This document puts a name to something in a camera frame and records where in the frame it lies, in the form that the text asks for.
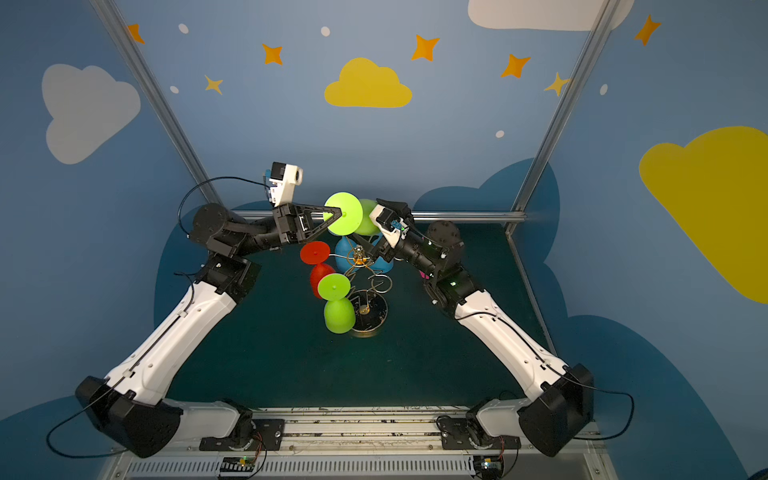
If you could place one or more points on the aluminium frame right post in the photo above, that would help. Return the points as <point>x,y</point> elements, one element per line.
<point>609,16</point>

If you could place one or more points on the gold wire glass rack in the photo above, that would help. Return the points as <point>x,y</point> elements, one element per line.
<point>371,307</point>

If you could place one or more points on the aluminium frame post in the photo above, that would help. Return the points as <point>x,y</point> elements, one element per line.
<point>114,23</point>
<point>609,16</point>

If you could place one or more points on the blue wine glass left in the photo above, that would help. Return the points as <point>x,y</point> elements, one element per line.
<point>346,256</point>

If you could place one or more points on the blue wine glass right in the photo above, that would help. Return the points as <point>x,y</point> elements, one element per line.
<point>380,265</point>

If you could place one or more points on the blue wine glass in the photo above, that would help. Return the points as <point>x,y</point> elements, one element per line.
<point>380,265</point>
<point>346,256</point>

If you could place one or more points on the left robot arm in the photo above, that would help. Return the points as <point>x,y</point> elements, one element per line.
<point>130,405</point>

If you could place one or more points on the aluminium frame back rail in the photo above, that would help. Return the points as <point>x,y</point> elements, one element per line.
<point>426,216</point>

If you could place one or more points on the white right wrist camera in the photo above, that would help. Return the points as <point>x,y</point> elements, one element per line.
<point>391,224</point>

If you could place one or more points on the red plastic wine glass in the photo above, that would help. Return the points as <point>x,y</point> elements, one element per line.
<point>316,254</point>

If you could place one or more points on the green circuit board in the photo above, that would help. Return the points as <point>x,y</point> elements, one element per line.
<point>487,468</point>
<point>238,466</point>

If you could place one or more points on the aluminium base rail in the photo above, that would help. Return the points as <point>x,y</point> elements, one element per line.
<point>424,442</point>

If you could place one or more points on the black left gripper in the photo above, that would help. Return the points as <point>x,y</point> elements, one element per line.
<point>285,223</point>

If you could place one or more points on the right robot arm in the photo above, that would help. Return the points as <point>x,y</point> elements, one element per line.
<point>560,397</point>

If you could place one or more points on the green wine glass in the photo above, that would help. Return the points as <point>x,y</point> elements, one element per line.
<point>339,312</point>
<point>355,215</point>

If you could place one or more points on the left green circuit board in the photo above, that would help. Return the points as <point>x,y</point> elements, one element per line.
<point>238,466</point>

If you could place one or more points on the right green circuit board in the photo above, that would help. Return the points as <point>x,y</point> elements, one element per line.
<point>487,468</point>

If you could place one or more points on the aluminium frame left post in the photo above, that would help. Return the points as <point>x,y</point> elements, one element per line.
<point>114,23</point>

